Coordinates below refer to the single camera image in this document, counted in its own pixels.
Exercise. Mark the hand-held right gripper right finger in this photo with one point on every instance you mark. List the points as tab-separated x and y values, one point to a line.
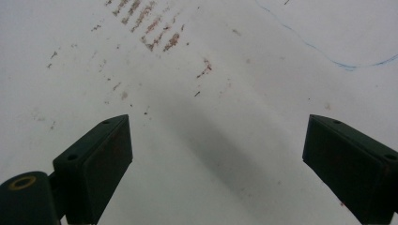
353	168

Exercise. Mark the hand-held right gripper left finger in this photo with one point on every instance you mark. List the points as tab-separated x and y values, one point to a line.
94	168

